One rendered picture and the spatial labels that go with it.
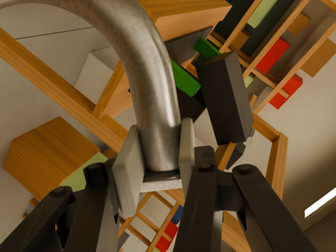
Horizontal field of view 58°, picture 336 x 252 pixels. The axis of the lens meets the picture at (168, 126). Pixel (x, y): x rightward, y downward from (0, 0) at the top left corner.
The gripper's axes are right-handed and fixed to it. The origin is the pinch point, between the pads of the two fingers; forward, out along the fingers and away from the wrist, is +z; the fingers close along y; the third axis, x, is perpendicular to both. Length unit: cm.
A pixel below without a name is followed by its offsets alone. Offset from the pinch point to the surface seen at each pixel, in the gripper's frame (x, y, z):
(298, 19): -22, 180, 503
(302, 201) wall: -398, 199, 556
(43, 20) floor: 23, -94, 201
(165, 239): -357, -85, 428
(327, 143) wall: -261, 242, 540
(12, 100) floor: -32, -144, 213
